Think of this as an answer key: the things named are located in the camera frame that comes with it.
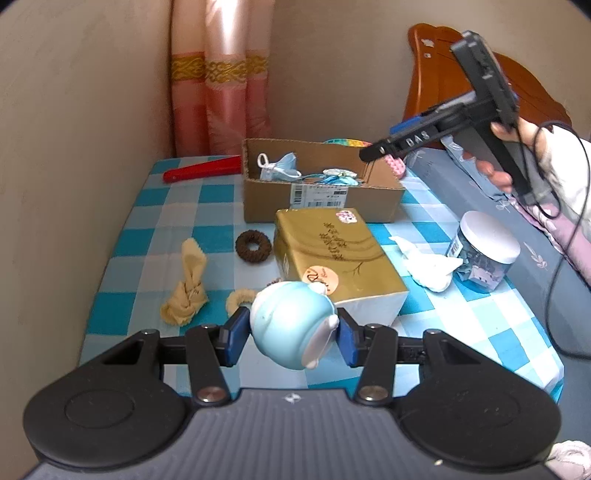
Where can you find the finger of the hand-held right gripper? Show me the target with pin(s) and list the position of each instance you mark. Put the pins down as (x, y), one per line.
(406, 125)
(401, 143)

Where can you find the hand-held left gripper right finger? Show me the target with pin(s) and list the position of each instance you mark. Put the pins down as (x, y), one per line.
(348, 334)

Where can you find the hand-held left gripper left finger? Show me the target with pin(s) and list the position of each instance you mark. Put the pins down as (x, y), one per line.
(238, 333)

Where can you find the light blue ceramic teapot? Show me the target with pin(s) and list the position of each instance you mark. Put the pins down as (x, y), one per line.
(291, 323)

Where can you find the floral sachet bag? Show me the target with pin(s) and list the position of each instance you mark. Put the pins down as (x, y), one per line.
(341, 175)

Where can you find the brown cardboard box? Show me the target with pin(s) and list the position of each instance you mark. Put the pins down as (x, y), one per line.
(318, 198)

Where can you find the blue face mask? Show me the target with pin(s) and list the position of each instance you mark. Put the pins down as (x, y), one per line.
(279, 167)

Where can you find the person's right forearm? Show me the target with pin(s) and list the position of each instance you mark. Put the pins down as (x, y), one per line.
(563, 184)

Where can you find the person's right hand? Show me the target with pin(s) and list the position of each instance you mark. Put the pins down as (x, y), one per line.
(498, 173)

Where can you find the rainbow pop bubble toy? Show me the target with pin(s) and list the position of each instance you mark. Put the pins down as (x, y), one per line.
(392, 164)

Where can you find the yellow scrunchie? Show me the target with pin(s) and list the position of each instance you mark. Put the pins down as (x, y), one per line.
(238, 300)

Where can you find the wooden headboard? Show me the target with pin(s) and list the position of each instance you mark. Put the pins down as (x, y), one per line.
(443, 78)

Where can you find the knotted yellow cloth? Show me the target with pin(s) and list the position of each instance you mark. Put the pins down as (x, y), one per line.
(187, 286)

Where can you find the blue floral pillow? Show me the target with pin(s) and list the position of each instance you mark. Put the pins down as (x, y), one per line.
(475, 170)

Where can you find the gold tissue pack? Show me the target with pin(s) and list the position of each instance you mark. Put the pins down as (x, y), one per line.
(337, 258)

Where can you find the brown scrunchie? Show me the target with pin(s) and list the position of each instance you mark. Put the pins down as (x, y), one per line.
(251, 246)

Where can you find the knotted white cloth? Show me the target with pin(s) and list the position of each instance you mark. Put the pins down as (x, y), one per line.
(429, 267)

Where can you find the clear jar with white lid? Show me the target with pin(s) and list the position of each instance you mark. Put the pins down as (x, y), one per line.
(485, 251)

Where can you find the blue checked tablecloth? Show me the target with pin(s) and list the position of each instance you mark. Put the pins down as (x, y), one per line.
(152, 221)

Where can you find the pink floral pillow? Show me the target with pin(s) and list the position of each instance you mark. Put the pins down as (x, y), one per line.
(554, 226)

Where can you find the red plastic tool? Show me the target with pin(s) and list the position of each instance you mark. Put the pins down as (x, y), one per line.
(203, 168)

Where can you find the blue patterned bed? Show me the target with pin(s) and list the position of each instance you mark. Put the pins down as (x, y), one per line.
(531, 286)

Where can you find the pink curtain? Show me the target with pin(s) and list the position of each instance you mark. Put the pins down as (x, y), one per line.
(217, 92)

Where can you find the person's light clothing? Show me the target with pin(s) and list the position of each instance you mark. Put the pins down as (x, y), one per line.
(572, 461)

